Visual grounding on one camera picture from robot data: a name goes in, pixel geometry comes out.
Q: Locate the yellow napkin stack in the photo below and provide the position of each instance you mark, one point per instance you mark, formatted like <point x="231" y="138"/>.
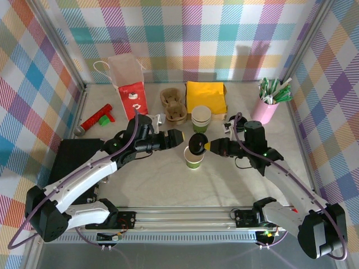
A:
<point x="220" y="117"/>
<point x="207" y="95"/>

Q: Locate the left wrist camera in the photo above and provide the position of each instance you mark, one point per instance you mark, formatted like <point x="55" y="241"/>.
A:
<point x="160" y="120"/>

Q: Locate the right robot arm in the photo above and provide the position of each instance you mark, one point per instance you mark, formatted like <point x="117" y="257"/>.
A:
<point x="291" y="182"/>

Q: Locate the pink straw holder cup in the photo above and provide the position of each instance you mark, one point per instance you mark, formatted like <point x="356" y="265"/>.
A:
<point x="263" y="112"/>

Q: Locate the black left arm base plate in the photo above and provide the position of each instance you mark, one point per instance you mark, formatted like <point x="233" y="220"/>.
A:
<point x="127" y="220"/>

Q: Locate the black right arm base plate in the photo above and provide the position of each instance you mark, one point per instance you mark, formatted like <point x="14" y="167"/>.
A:
<point x="242" y="218"/>

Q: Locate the small red toy block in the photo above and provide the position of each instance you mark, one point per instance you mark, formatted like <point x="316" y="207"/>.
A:
<point x="112" y="118"/>

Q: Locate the aluminium frame post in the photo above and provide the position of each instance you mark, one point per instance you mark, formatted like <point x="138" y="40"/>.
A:
<point x="59" y="42"/>
<point x="305" y="36"/>

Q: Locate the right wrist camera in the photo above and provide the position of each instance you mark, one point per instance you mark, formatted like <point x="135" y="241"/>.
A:
<point x="227" y="127"/>

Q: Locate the green toy block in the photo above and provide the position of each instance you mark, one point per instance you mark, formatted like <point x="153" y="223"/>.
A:
<point x="104" y="121"/>

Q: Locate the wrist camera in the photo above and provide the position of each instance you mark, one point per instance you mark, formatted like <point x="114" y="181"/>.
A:
<point x="160" y="120"/>
<point x="227" y="127"/>

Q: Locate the green striped wrapped straw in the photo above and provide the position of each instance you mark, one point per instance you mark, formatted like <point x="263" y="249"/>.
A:
<point x="272" y="85"/>
<point x="284" y="92"/>
<point x="266" y="84"/>
<point x="277" y="84"/>
<point x="262" y="87"/>

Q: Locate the red white paper gift bag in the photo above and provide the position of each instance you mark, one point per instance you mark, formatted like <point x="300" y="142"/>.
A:
<point x="131" y="95"/>

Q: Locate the aluminium mounting rail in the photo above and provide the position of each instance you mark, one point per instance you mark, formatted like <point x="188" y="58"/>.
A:
<point x="182" y="218"/>

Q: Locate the white paper straw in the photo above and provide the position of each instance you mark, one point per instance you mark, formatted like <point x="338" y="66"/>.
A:
<point x="287" y="81"/>

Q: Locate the red toy microphone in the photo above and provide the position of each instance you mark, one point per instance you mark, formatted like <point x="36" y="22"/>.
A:
<point x="95" y="117"/>

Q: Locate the black carrying case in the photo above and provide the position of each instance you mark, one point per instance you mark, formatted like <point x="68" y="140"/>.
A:
<point x="75" y="151"/>

